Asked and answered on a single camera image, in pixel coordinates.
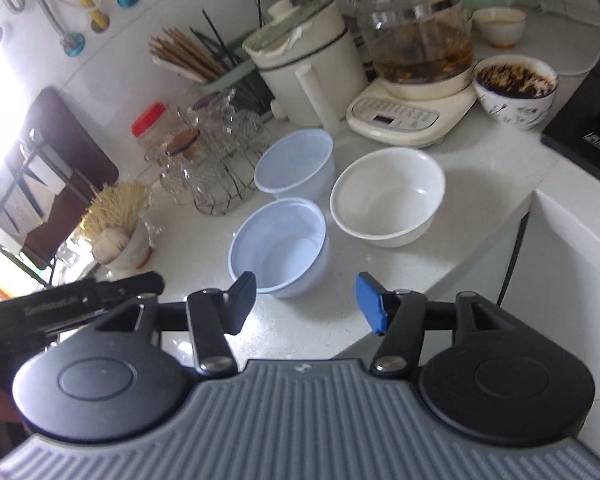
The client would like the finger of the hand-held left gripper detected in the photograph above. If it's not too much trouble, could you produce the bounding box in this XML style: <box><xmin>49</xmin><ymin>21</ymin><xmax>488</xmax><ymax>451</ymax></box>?
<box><xmin>96</xmin><ymin>271</ymin><xmax>165</xmax><ymax>306</ymax></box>

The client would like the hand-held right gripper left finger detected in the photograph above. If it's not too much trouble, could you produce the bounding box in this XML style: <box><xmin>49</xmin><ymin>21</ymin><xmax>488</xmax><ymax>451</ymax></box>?
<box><xmin>96</xmin><ymin>271</ymin><xmax>257</xmax><ymax>377</ymax></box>

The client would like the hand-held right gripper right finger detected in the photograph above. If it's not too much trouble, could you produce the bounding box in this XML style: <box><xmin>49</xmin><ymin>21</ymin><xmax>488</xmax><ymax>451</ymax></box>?
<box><xmin>356</xmin><ymin>272</ymin><xmax>508</xmax><ymax>377</ymax></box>

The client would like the translucent plastic bowl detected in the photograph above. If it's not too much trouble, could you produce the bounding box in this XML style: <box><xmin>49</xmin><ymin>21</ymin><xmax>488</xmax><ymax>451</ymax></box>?
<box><xmin>254</xmin><ymin>128</ymin><xmax>336</xmax><ymax>206</ymax></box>
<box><xmin>228</xmin><ymin>198</ymin><xmax>331</xmax><ymax>298</ymax></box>

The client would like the white ceramic bowl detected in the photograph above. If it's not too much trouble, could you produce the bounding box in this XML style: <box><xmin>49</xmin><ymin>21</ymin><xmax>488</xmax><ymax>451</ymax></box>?
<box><xmin>330</xmin><ymin>148</ymin><xmax>447</xmax><ymax>248</ymax></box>

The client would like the small white bowl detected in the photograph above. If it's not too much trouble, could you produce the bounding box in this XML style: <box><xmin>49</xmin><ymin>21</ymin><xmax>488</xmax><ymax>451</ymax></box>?
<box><xmin>92</xmin><ymin>220</ymin><xmax>151</xmax><ymax>268</ymax></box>

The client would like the garlic bulb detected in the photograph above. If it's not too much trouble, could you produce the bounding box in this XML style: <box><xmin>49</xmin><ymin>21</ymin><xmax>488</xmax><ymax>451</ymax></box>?
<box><xmin>92</xmin><ymin>227</ymin><xmax>131</xmax><ymax>261</ymax></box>

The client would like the dried noodle bundle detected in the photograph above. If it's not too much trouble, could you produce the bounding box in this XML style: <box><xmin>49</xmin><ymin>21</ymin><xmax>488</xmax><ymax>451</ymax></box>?
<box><xmin>80</xmin><ymin>182</ymin><xmax>153</xmax><ymax>241</ymax></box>

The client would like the black dish rack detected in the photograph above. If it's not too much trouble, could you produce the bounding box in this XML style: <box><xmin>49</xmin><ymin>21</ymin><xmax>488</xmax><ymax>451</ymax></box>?
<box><xmin>0</xmin><ymin>125</ymin><xmax>101</xmax><ymax>281</ymax></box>

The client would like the dark cutting board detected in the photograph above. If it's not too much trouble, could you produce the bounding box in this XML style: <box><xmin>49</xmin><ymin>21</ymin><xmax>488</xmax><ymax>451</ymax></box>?
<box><xmin>10</xmin><ymin>87</ymin><xmax>121</xmax><ymax>271</ymax></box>

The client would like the red-lidded jar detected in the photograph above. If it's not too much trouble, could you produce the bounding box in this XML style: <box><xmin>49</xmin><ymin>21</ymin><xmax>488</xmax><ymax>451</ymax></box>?
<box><xmin>131</xmin><ymin>102</ymin><xmax>181</xmax><ymax>161</ymax></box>

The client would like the cream kettle base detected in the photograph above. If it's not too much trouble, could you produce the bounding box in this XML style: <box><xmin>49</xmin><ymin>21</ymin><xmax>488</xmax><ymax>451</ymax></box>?
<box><xmin>346</xmin><ymin>75</ymin><xmax>478</xmax><ymax>148</ymax></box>

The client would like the green chopstick holder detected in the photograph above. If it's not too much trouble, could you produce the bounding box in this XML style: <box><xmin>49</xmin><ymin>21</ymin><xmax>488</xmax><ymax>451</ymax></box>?
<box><xmin>200</xmin><ymin>55</ymin><xmax>261</xmax><ymax>92</ymax></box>

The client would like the bundle of chopsticks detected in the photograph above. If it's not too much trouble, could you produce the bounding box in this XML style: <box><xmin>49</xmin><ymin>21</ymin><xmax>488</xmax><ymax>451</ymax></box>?
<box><xmin>149</xmin><ymin>27</ymin><xmax>226</xmax><ymax>83</ymax></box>

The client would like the flower-print bowl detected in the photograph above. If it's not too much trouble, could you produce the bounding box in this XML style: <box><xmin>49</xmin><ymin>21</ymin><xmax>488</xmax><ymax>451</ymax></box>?
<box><xmin>472</xmin><ymin>54</ymin><xmax>559</xmax><ymax>131</ymax></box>

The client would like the white electric pot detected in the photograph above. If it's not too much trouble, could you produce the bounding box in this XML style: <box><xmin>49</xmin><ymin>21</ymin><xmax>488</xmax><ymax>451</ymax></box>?
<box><xmin>243</xmin><ymin>0</ymin><xmax>368</xmax><ymax>128</ymax></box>

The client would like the glass kettle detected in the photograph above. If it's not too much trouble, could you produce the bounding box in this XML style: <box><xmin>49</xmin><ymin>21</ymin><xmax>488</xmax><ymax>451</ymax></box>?
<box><xmin>347</xmin><ymin>0</ymin><xmax>473</xmax><ymax>98</ymax></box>

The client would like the black induction cooker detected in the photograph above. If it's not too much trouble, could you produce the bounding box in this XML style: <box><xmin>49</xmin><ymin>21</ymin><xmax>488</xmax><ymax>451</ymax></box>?
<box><xmin>540</xmin><ymin>40</ymin><xmax>600</xmax><ymax>181</ymax></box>

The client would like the small cream bowl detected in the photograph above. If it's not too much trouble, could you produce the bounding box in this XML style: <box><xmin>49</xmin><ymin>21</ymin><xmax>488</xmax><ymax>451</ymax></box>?
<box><xmin>472</xmin><ymin>7</ymin><xmax>527</xmax><ymax>50</ymax></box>

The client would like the wire rack of glass cups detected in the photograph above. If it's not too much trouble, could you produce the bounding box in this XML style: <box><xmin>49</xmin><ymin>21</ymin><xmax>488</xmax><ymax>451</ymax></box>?
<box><xmin>160</xmin><ymin>90</ymin><xmax>271</xmax><ymax>216</ymax></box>

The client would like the flexible metal hose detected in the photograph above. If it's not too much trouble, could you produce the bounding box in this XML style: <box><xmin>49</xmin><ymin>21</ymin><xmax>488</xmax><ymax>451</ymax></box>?
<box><xmin>0</xmin><ymin>0</ymin><xmax>76</xmax><ymax>43</ymax></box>

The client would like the white power cable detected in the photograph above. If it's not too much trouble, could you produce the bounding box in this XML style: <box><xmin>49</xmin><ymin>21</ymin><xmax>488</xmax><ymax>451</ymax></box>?
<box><xmin>525</xmin><ymin>5</ymin><xmax>600</xmax><ymax>77</ymax></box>

